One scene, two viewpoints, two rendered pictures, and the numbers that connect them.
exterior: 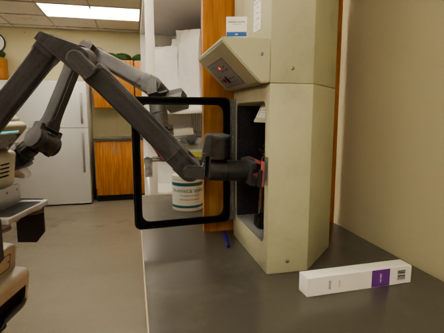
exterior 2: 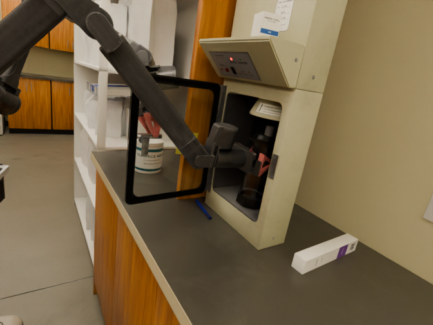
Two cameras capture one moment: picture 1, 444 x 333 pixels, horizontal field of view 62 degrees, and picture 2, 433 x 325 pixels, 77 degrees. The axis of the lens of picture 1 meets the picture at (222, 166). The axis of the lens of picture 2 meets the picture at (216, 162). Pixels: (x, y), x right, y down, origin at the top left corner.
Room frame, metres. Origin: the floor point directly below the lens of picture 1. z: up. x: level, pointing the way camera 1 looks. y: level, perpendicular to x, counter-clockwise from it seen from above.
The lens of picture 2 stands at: (0.29, 0.30, 1.41)
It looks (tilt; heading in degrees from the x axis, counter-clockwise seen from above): 17 degrees down; 338
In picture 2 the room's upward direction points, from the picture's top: 9 degrees clockwise
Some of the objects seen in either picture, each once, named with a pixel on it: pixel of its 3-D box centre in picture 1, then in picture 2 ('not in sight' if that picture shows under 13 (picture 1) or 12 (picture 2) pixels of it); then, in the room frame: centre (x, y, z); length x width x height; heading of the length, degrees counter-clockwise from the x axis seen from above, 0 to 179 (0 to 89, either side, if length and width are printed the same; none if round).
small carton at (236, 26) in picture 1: (236, 32); (265, 28); (0.95, -0.04, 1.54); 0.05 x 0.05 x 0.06; 88
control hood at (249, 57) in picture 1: (228, 68); (241, 61); (1.02, -0.02, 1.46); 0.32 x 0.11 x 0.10; 13
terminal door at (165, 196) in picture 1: (183, 162); (174, 142); (1.13, 0.12, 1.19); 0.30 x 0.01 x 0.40; 108
